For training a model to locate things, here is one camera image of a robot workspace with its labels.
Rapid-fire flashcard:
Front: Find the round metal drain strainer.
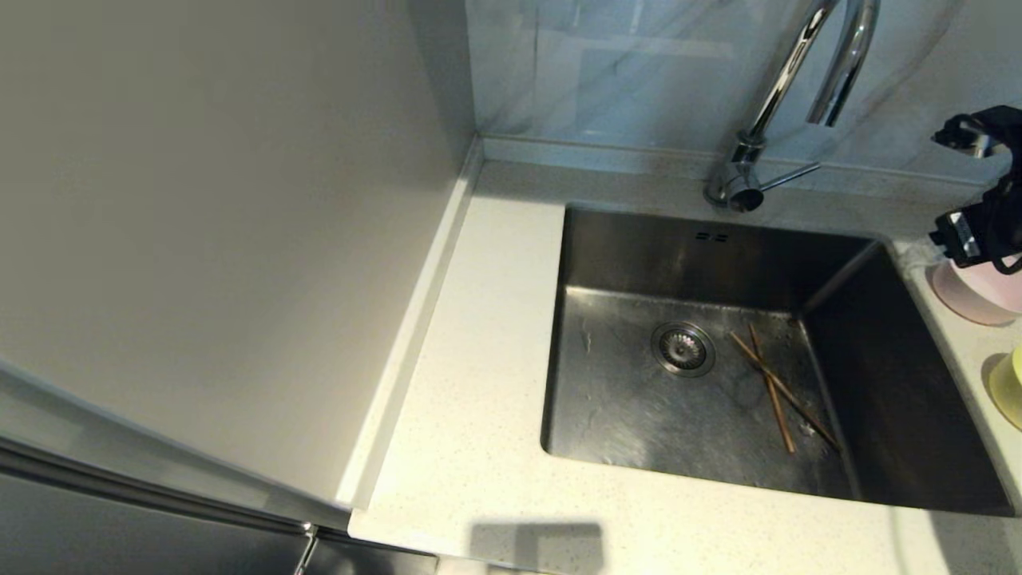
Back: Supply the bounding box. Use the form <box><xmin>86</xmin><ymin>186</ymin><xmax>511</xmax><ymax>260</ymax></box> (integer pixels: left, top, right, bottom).
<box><xmin>651</xmin><ymin>321</ymin><xmax>716</xmax><ymax>378</ymax></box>

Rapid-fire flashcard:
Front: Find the silver cabinet trim strip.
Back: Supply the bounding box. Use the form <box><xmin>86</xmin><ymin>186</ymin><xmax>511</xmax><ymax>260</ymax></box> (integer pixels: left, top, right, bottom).
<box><xmin>0</xmin><ymin>431</ymin><xmax>314</xmax><ymax>536</ymax></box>

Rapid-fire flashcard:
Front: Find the pink plastic bowl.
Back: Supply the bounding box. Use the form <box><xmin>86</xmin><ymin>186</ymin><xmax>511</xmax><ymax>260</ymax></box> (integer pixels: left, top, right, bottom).
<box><xmin>929</xmin><ymin>254</ymin><xmax>1022</xmax><ymax>327</ymax></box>

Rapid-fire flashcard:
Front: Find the white countertop upstand strip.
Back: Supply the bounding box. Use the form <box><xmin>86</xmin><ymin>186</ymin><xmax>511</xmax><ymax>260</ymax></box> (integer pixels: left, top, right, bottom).
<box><xmin>335</xmin><ymin>137</ymin><xmax>485</xmax><ymax>512</ymax></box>

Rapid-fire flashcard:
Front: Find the stainless steel sink basin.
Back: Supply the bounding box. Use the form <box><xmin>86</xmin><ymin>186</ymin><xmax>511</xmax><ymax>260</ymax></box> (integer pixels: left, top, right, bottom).
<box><xmin>540</xmin><ymin>203</ymin><xmax>1016</xmax><ymax>516</ymax></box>

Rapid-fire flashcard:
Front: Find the glossy grey lower cabinet door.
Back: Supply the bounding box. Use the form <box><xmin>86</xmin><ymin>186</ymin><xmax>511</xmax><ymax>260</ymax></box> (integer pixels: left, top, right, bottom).
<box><xmin>0</xmin><ymin>455</ymin><xmax>438</xmax><ymax>575</ymax></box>

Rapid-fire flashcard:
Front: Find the beige tall cabinet side panel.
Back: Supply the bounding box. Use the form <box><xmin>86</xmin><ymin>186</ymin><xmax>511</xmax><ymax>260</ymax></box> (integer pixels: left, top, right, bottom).
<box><xmin>0</xmin><ymin>0</ymin><xmax>480</xmax><ymax>508</ymax></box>

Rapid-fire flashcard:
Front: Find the chrome gooseneck kitchen faucet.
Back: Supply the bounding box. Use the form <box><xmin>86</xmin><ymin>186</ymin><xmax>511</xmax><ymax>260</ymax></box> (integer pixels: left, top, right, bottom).
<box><xmin>703</xmin><ymin>0</ymin><xmax>881</xmax><ymax>213</ymax></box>

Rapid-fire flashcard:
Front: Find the brown wooden chopstick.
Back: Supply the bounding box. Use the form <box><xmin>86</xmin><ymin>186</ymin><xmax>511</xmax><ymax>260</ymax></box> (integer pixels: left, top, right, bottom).
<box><xmin>748</xmin><ymin>323</ymin><xmax>797</xmax><ymax>455</ymax></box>
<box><xmin>730</xmin><ymin>331</ymin><xmax>842</xmax><ymax>454</ymax></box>

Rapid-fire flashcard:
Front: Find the yellow-green plastic bowl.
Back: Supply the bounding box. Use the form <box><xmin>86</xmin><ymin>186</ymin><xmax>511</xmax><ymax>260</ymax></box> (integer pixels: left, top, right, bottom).
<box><xmin>988</xmin><ymin>347</ymin><xmax>1022</xmax><ymax>430</ymax></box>

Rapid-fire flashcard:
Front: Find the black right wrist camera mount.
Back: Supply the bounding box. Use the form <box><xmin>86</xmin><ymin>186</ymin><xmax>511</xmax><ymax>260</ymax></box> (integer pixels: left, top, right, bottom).
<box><xmin>931</xmin><ymin>105</ymin><xmax>1022</xmax><ymax>161</ymax></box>

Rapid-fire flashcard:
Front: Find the grey tall cabinet door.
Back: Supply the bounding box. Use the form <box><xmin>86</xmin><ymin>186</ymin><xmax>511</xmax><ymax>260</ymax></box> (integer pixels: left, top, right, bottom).
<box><xmin>0</xmin><ymin>342</ymin><xmax>356</xmax><ymax>529</ymax></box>

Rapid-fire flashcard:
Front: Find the small chrome cabinet handle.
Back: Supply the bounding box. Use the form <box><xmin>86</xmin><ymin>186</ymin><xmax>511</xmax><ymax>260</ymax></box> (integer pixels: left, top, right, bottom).
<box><xmin>292</xmin><ymin>521</ymin><xmax>320</xmax><ymax>575</ymax></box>

